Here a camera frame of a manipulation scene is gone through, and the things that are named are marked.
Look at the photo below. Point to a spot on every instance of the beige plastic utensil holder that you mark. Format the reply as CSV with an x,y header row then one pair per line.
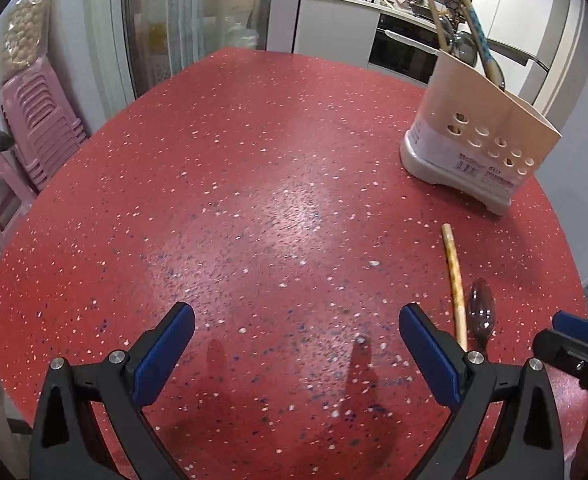
x,y
473,105

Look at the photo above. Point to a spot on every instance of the small pink stool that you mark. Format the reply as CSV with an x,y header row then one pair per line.
x,y
1,200

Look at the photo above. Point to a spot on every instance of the stack of pink stools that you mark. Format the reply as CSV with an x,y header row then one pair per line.
x,y
39,120

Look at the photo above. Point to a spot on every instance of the clear bag of nuts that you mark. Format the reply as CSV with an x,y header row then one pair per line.
x,y
24,35

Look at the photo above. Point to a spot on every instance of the small brown clear spoon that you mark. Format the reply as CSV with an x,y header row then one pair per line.
x,y
481,310

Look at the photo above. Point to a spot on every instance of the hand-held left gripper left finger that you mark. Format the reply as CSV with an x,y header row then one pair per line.
x,y
166,355

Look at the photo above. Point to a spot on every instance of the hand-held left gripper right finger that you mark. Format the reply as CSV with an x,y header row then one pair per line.
x,y
431,355

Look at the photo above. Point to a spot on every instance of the black built-in oven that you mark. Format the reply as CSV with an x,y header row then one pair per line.
x,y
398,55

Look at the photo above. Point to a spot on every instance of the glass sliding door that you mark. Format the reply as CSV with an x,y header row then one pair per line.
x,y
194,25

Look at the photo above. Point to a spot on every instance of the yellow patterned wooden chopstick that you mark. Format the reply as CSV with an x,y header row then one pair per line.
x,y
453,275

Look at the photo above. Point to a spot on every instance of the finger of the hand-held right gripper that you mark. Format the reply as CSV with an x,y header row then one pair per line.
x,y
573,326

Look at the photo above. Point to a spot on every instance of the long wooden chopstick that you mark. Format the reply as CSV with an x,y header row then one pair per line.
x,y
432,10

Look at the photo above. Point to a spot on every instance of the blue patterned wooden chopstick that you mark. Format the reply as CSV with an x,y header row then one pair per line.
x,y
479,32

